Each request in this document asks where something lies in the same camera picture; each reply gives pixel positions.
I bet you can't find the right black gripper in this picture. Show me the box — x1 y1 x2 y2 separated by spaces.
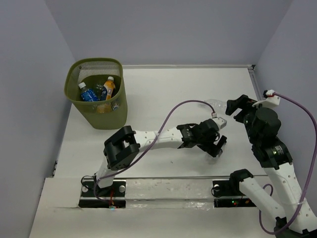
226 94 263 144

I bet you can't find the clear plastic bottle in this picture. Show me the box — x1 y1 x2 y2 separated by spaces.
198 99 227 114

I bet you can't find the pepsi label small bottle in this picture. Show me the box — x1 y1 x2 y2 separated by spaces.
207 155 219 165

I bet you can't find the orange tea bottle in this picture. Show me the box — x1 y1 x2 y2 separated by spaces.
97 76 115 113

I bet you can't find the blue label bottle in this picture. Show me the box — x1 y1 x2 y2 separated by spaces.
78 82 99 102
94 83 104 101

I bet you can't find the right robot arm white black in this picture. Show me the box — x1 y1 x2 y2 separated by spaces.
225 90 317 238

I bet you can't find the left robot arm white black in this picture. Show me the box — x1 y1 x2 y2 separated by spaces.
92 117 227 197

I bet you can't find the green mesh waste bin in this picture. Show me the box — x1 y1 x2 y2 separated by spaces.
64 58 128 130

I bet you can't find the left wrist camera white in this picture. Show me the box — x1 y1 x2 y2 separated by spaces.
211 113 227 131

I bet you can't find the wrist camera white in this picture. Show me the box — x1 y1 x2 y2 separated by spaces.
211 113 227 131
252 89 280 109

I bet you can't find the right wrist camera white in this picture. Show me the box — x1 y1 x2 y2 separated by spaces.
252 89 280 109

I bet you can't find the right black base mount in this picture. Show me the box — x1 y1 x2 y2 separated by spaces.
211 180 255 208

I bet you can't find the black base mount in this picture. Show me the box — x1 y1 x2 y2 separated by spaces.
211 180 255 208
78 178 126 210

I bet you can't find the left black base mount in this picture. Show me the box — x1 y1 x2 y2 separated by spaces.
78 178 126 210

